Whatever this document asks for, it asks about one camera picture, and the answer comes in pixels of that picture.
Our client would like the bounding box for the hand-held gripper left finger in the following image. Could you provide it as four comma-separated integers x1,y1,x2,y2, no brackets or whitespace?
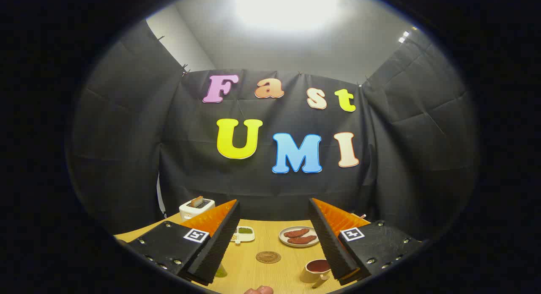
126,199,241,286

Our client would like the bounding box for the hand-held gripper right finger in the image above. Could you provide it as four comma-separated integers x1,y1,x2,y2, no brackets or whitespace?
307,198,424,286

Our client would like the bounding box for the beige cup with wooden handle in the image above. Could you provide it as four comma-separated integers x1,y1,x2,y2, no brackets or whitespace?
300,259,332,289

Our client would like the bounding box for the round wooden coaster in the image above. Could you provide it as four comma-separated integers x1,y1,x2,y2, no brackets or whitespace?
256,251,281,264

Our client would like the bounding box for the white divided condiment dish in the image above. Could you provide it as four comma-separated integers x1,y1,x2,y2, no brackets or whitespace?
230,226,255,245

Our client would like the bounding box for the white toaster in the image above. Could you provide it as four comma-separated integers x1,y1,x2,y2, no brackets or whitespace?
179,198,216,221

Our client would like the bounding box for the wooden table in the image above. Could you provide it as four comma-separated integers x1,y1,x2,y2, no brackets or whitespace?
113,213,372,294

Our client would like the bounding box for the white round plate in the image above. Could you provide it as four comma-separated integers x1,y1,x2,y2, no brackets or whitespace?
279,226,320,248

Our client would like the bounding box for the black backdrop cloth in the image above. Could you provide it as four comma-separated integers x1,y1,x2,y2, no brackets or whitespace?
70,19,480,239

